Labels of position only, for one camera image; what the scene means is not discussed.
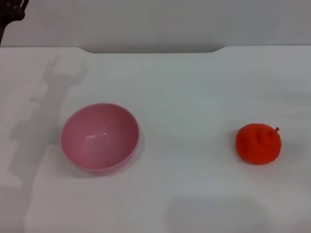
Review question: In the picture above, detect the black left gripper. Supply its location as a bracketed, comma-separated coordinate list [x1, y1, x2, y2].
[0, 0, 27, 47]

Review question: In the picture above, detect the pink plastic bowl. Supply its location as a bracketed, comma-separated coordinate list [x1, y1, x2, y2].
[60, 102, 141, 176]

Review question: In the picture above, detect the soft orange toy fruit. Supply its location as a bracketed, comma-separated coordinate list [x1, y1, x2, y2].
[235, 123, 282, 166]

